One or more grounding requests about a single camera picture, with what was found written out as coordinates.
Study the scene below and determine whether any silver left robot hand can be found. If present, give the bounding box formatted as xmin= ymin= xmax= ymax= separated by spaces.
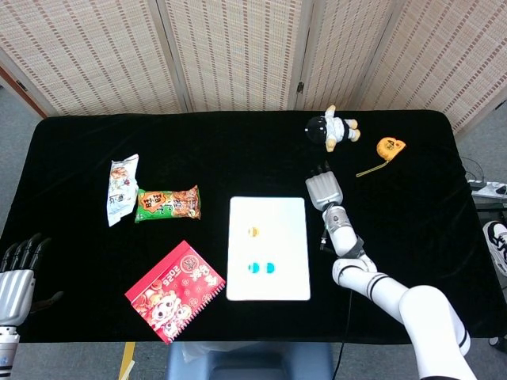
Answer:
xmin=0 ymin=232 xmax=64 ymax=328

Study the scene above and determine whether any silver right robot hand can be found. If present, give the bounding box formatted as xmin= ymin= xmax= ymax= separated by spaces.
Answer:
xmin=304 ymin=160 xmax=345 ymax=210

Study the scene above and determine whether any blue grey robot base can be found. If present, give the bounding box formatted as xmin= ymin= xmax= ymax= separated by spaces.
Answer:
xmin=165 ymin=342 xmax=334 ymax=380

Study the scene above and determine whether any black white plush toy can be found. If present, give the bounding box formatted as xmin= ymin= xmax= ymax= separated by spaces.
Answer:
xmin=304 ymin=104 xmax=362 ymax=154

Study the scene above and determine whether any white magnetic board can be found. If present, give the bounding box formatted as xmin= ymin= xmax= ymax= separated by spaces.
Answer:
xmin=225 ymin=196 xmax=312 ymax=302

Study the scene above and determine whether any yellow tape measure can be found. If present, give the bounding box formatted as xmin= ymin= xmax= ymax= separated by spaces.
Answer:
xmin=355 ymin=136 xmax=408 ymax=178

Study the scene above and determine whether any black tablecloth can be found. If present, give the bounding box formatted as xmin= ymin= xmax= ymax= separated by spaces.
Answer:
xmin=0 ymin=109 xmax=507 ymax=344

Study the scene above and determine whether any yellow floor tape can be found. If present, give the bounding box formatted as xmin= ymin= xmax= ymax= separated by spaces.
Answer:
xmin=118 ymin=342 xmax=136 ymax=380

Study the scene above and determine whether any woven folding screen panel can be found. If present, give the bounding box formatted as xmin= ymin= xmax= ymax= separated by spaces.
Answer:
xmin=156 ymin=0 xmax=314 ymax=112
xmin=358 ymin=0 xmax=507 ymax=136
xmin=0 ymin=0 xmax=188 ymax=119
xmin=295 ymin=0 xmax=397 ymax=112

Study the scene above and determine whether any silver snack bag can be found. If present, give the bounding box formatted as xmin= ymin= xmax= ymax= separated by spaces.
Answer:
xmin=106 ymin=154 xmax=140 ymax=228

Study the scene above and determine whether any green snack bag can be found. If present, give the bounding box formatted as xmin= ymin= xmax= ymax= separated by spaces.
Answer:
xmin=134 ymin=184 xmax=202 ymax=224

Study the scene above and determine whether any red spiral calendar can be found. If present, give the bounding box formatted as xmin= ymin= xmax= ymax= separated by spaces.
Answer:
xmin=124 ymin=239 xmax=227 ymax=344

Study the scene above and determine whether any black white sneaker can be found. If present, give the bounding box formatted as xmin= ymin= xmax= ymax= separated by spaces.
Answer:
xmin=482 ymin=220 xmax=507 ymax=278

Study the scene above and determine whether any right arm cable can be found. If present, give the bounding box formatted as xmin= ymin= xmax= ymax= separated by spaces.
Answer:
xmin=318 ymin=225 xmax=354 ymax=380

